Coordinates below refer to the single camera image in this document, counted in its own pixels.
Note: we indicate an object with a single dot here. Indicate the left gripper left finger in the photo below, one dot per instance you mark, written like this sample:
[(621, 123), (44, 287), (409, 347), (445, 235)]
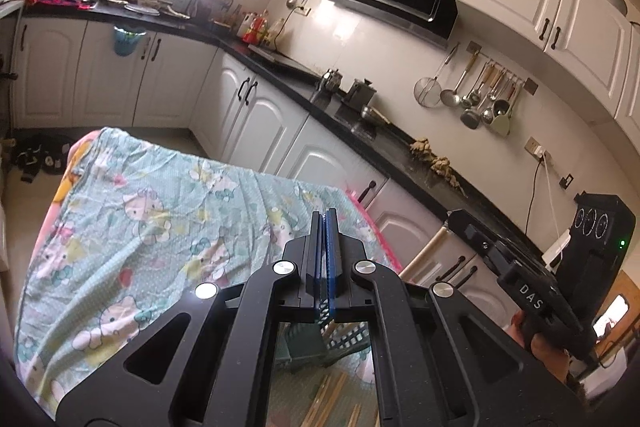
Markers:
[(304, 291)]

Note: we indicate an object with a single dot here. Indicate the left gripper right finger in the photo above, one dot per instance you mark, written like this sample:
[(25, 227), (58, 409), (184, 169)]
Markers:
[(342, 252)]

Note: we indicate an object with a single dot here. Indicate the person's right hand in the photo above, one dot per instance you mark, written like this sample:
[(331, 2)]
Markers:
[(557, 361)]

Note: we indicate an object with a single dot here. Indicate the dark green utensil basket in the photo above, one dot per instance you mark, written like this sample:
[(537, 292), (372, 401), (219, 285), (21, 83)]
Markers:
[(300, 345)]

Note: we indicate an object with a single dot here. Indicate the brown rag on counter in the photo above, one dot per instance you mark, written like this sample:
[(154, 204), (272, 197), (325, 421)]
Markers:
[(421, 150)]

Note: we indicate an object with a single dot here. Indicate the bamboo chopstick bottom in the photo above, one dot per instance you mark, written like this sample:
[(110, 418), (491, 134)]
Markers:
[(324, 401)]

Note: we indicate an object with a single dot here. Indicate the black pot on counter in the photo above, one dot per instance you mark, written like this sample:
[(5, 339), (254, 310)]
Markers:
[(359, 95)]

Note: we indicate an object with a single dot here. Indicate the steel kettle on counter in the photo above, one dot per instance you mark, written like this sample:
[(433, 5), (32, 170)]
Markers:
[(330, 81)]

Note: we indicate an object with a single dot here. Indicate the Hello Kitty teal tablecloth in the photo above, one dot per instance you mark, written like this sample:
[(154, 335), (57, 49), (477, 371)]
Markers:
[(134, 225)]

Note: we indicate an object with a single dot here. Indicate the red bottle on counter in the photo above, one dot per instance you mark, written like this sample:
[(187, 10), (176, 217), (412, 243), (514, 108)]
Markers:
[(256, 30)]

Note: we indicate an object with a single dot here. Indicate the blue hanging bin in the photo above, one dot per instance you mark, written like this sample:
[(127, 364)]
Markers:
[(126, 39)]

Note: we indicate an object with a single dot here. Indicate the white upper cabinet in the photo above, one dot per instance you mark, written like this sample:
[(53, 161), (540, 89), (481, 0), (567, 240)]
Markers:
[(585, 51)]

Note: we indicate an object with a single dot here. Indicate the wire strainer on wall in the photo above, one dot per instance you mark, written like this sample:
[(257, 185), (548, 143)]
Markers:
[(427, 90)]

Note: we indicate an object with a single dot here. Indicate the steel ladle on wall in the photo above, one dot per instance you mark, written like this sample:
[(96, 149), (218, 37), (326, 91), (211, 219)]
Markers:
[(450, 97)]

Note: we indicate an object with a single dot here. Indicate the green spatula on wall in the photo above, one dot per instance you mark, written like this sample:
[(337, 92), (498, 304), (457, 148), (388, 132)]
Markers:
[(502, 121)]

